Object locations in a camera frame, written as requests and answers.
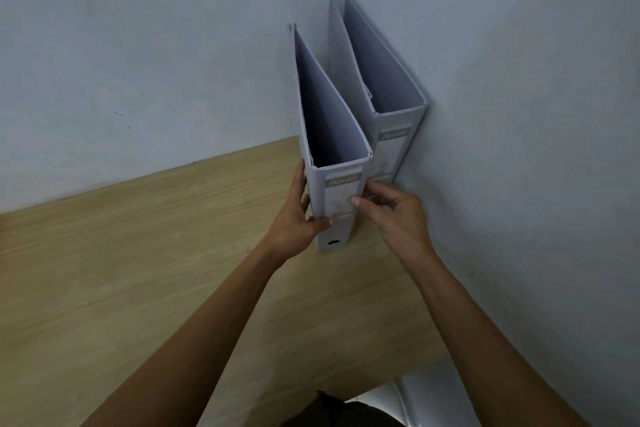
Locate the person's right hand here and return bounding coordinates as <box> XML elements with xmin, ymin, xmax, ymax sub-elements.
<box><xmin>349</xmin><ymin>181</ymin><xmax>440</xmax><ymax>273</ymax></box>

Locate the person's left hand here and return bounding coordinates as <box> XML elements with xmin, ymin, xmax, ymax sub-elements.
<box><xmin>266</xmin><ymin>159</ymin><xmax>341</xmax><ymax>263</ymax></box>

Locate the white lever arch binder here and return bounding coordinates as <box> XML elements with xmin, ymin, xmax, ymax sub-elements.
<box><xmin>327</xmin><ymin>0</ymin><xmax>429</xmax><ymax>185</ymax></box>
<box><xmin>292</xmin><ymin>26</ymin><xmax>374</xmax><ymax>253</ymax></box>

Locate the person's left forearm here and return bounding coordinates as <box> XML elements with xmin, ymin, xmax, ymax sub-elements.
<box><xmin>79</xmin><ymin>244</ymin><xmax>286</xmax><ymax>427</ymax></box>

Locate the person's right forearm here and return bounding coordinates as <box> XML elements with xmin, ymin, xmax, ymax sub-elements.
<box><xmin>404</xmin><ymin>251</ymin><xmax>597</xmax><ymax>427</ymax></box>

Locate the person's dark clothing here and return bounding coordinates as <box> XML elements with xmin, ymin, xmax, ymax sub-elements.
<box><xmin>281</xmin><ymin>390</ymin><xmax>407</xmax><ymax>427</ymax></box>

